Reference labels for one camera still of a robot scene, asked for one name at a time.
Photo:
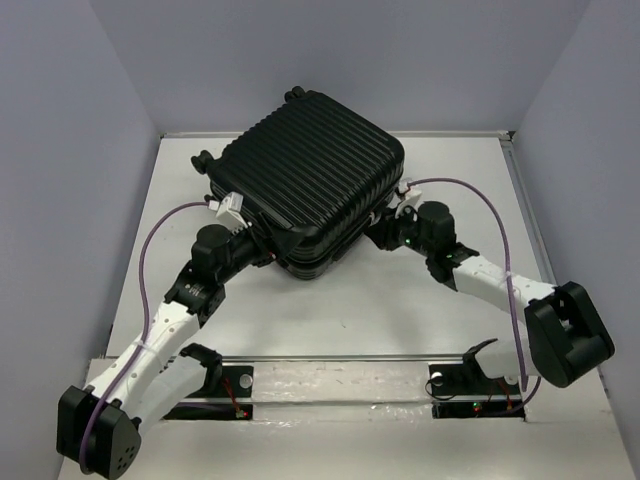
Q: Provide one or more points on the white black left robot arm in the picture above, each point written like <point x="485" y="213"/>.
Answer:
<point x="100" y="426"/>

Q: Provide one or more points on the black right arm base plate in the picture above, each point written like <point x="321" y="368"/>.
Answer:
<point x="458" y="392"/>

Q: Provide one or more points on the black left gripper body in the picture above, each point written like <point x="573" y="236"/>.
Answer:
<point x="251" y="250"/>

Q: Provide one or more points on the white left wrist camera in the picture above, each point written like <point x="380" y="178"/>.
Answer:
<point x="228" y="211"/>

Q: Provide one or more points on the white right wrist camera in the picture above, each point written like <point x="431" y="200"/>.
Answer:
<point x="408" y="196"/>

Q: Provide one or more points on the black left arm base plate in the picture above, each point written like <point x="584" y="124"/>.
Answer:
<point x="224" y="396"/>

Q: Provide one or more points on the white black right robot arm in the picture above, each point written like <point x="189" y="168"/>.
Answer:
<point x="557" y="332"/>

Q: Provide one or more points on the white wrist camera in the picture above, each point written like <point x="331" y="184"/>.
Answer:
<point x="228" y="211"/>
<point x="408" y="196"/>

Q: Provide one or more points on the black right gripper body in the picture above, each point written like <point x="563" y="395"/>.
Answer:
<point x="401" y="231"/>

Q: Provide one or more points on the black hard-shell suitcase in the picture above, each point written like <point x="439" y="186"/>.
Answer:
<point x="312" y="167"/>

